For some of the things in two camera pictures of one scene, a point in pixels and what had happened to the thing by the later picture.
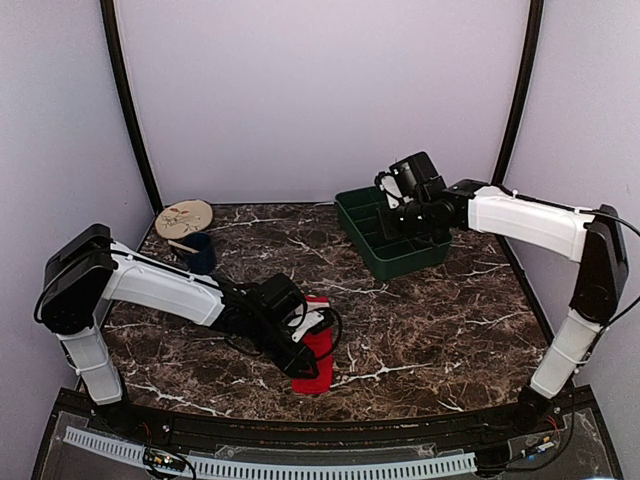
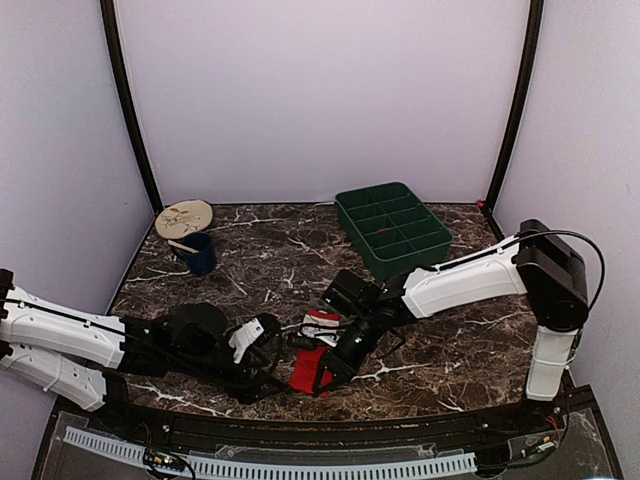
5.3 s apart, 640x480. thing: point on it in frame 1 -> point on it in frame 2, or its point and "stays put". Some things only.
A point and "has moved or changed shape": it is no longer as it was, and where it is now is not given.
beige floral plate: (183, 218) stays put
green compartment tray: (393, 250) stays put
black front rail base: (562, 436) stays put
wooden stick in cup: (188, 249) stays put
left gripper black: (298, 362) -> (235, 388)
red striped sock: (322, 345) has moved or changed shape
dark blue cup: (204, 261) stays put
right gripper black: (409, 233) -> (343, 367)
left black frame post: (116, 54) stays put
